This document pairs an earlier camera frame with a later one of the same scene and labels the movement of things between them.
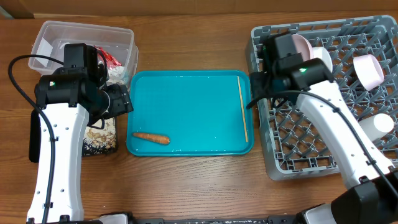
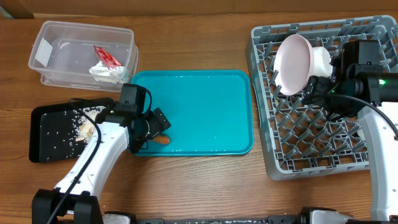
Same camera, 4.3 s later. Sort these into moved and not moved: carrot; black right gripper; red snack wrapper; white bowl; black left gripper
Moved: black right gripper; black left gripper
Not moved: carrot; white bowl; red snack wrapper
